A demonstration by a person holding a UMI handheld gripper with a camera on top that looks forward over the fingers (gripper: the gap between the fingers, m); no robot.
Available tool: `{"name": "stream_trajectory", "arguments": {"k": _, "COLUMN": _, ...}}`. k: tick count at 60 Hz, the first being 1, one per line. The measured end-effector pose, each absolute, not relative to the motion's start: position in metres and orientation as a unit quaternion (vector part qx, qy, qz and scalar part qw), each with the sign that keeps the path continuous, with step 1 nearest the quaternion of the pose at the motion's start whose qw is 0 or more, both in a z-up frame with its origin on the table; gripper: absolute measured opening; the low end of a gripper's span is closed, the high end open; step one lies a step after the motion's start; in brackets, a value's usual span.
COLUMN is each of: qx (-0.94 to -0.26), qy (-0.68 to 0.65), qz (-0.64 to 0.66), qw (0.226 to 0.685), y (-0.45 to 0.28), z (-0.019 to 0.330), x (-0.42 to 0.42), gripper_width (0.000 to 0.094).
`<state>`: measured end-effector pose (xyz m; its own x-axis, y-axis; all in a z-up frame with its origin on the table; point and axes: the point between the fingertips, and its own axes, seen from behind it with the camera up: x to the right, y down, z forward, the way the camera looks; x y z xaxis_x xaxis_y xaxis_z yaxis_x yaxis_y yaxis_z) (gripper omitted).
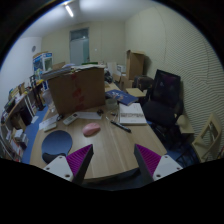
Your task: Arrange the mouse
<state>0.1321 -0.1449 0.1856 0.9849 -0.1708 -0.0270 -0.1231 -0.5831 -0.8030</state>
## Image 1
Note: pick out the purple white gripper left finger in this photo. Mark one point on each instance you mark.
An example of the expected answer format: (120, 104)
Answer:
(72, 167)

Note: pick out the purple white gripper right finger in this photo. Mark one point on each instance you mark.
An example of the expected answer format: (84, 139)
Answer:
(153, 166)

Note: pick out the dark blue mouse pad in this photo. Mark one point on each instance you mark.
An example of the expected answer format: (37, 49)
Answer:
(55, 144)

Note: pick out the pink computer mouse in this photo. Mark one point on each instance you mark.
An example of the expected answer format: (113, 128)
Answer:
(91, 129)

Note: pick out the white remote control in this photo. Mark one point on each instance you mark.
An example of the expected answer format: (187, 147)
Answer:
(70, 119)

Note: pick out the white paper sheet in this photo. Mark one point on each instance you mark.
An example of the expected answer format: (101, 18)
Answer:
(89, 115)

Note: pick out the white book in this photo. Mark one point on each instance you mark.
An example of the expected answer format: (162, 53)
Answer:
(131, 115)

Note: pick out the black marker pen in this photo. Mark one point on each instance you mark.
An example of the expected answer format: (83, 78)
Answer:
(120, 126)

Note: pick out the black office chair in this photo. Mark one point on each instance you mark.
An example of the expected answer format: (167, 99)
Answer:
(164, 105)

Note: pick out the clear glass jar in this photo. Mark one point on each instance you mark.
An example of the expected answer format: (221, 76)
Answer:
(111, 103)

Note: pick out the low wooden shelf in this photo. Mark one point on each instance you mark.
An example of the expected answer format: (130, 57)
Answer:
(16, 119)

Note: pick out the blue book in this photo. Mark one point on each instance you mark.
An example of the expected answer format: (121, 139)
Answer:
(121, 97)

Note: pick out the large brown cardboard box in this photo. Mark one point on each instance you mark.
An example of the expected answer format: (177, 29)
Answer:
(83, 89)

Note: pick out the blue white carton box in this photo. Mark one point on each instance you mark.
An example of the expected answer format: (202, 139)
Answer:
(42, 62)

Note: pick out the tall cardboard box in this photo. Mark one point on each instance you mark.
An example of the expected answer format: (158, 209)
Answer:
(134, 63)

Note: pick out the grey door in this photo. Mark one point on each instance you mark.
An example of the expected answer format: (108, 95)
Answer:
(79, 46)

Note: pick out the ceiling fluorescent light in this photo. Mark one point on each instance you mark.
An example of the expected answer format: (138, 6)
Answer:
(68, 9)

